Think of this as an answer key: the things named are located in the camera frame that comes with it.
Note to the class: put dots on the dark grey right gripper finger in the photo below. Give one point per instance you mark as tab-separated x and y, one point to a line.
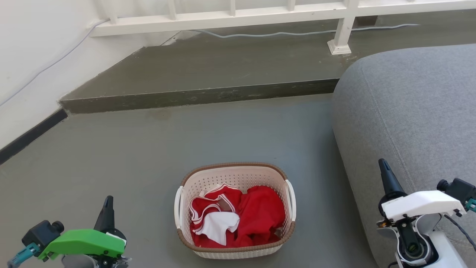
390	180

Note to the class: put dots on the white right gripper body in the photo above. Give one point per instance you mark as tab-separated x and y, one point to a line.
420	204

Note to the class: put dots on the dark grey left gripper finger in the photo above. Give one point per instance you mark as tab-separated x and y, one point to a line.
107	216

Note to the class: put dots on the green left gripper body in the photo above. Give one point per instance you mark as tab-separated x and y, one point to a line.
81	242

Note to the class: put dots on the cream perforated laundry basket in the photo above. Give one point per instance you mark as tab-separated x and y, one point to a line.
232	173

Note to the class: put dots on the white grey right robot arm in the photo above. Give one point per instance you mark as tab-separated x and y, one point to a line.
424	242

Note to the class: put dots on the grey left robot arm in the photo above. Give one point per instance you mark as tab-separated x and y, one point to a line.
93	261

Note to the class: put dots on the grey fabric sofa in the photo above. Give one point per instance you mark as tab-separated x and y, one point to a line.
409	108

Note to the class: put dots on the red garment with white trim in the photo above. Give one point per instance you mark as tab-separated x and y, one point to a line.
202	203

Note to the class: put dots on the black baseboard strip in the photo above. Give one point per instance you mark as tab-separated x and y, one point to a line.
31	134

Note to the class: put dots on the white cloth piece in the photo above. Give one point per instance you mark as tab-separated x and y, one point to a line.
217	225

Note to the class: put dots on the plain red garment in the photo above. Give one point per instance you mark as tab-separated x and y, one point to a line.
260	212

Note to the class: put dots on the raised concrete step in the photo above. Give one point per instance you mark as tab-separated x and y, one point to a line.
215	67

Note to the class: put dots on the white wooden railing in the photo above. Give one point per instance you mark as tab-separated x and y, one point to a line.
223	18

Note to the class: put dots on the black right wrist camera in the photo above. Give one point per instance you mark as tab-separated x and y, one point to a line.
459	190

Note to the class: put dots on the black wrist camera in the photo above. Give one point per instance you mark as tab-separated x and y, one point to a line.
41	232
459	190

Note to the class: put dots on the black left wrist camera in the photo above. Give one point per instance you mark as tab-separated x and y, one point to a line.
41	232

